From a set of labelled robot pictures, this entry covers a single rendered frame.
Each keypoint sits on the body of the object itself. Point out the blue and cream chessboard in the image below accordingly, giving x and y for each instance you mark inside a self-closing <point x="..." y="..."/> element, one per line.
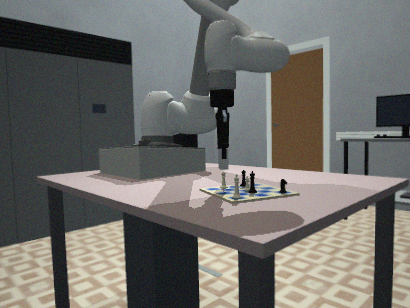
<point x="263" y="192"/>

